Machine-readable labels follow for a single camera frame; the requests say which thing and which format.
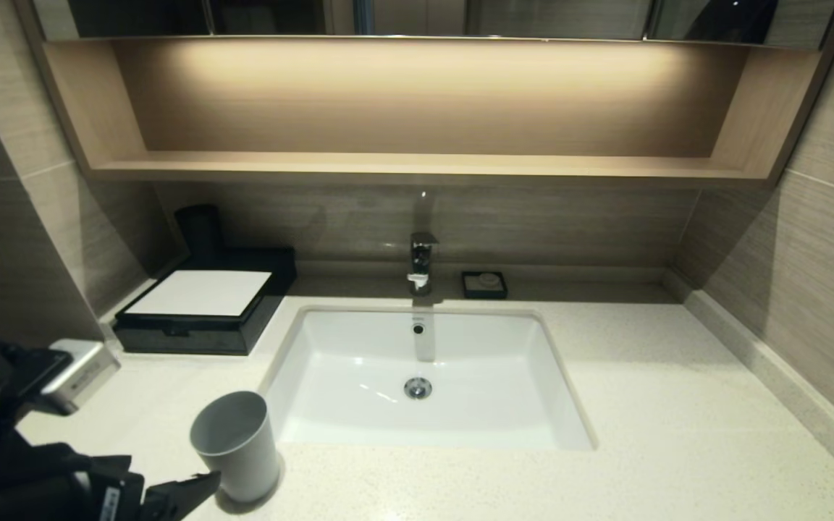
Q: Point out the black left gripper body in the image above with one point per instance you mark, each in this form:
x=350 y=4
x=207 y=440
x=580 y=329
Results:
x=33 y=485

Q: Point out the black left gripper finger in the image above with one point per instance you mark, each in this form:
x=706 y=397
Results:
x=178 y=493

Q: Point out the grey plastic cup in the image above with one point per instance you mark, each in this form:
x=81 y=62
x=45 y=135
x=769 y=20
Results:
x=239 y=463

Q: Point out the black drawer box white top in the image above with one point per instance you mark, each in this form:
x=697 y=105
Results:
x=272 y=278

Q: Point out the white ceramic sink basin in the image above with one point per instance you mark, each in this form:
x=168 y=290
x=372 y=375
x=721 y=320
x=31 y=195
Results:
x=344 y=391

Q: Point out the chrome sink drain stopper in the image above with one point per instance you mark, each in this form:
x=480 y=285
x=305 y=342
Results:
x=418 y=388

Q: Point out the black cup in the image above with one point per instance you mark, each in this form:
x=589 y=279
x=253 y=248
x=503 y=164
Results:
x=200 y=231

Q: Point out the chrome faucet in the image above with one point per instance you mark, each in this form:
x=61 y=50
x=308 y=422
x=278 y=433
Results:
x=423 y=260

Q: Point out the black soap dish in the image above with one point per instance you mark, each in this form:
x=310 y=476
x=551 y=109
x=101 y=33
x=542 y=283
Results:
x=469 y=291

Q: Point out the beige soap bar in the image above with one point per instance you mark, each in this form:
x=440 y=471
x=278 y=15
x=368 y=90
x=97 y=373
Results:
x=489 y=278

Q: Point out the mirror cabinet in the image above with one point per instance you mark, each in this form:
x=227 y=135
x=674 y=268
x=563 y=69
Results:
x=554 y=18

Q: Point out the wooden wall shelf niche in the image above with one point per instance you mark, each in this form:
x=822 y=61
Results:
x=417 y=168

